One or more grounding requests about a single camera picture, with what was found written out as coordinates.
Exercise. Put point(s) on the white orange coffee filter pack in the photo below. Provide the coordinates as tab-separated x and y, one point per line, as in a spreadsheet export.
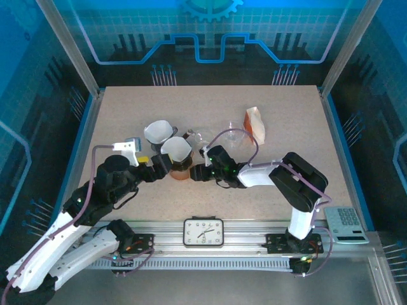
258	127

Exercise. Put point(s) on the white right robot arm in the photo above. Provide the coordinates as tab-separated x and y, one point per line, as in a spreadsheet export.
254	176

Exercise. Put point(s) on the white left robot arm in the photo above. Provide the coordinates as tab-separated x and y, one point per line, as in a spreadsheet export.
38	254

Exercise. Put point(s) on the white analog clock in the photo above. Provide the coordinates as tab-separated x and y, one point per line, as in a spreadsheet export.
203	232

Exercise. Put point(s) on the grey calculator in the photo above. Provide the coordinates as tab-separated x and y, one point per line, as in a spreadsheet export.
346	222

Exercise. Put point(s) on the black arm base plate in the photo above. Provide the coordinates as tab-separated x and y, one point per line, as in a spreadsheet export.
275	243
144	239

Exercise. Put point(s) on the aluminium mounting rail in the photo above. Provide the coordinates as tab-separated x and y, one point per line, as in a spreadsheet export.
245	232

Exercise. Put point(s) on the aluminium frame post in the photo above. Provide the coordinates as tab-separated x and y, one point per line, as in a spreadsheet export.
75	54
345	54

